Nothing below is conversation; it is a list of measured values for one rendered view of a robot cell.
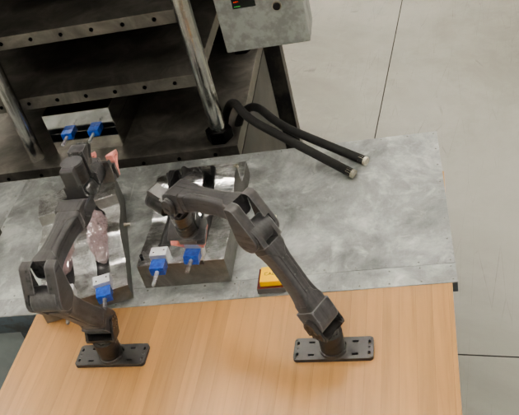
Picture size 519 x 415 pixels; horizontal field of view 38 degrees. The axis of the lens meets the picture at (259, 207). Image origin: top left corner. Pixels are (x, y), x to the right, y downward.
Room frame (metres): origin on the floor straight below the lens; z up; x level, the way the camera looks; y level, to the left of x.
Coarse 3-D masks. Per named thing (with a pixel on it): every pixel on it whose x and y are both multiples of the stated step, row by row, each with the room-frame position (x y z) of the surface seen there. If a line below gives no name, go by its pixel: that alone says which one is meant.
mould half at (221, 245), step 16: (160, 176) 2.01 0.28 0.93; (192, 176) 1.95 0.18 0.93; (224, 176) 1.91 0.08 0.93; (240, 176) 1.99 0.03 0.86; (160, 224) 1.83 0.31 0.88; (224, 224) 1.74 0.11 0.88; (160, 240) 1.75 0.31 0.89; (208, 240) 1.68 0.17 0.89; (224, 240) 1.66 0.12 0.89; (144, 256) 1.69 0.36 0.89; (176, 256) 1.65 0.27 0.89; (208, 256) 1.61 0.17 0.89; (224, 256) 1.60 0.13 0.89; (144, 272) 1.65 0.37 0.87; (176, 272) 1.63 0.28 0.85; (192, 272) 1.61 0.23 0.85; (208, 272) 1.60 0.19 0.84; (224, 272) 1.59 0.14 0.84
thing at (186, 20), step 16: (176, 0) 2.34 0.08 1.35; (176, 16) 2.35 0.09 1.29; (192, 16) 2.35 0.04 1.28; (192, 32) 2.34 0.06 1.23; (192, 48) 2.34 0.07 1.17; (192, 64) 2.35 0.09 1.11; (208, 80) 2.34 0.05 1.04; (208, 96) 2.34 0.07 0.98; (208, 112) 2.34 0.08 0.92; (208, 128) 2.38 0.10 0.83; (224, 128) 2.35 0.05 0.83
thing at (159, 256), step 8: (152, 248) 1.68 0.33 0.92; (160, 248) 1.67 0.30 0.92; (168, 248) 1.67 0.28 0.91; (152, 256) 1.65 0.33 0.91; (160, 256) 1.64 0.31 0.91; (168, 256) 1.65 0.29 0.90; (152, 264) 1.63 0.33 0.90; (160, 264) 1.62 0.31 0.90; (152, 272) 1.61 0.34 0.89; (160, 272) 1.61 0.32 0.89
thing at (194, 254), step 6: (186, 246) 1.62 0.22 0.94; (192, 246) 1.61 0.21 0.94; (198, 246) 1.61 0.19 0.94; (204, 246) 1.64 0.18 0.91; (186, 252) 1.60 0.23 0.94; (192, 252) 1.59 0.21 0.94; (198, 252) 1.59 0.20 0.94; (204, 252) 1.63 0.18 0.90; (186, 258) 1.58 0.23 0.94; (192, 258) 1.57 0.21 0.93; (198, 258) 1.57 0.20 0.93; (186, 270) 1.52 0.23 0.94
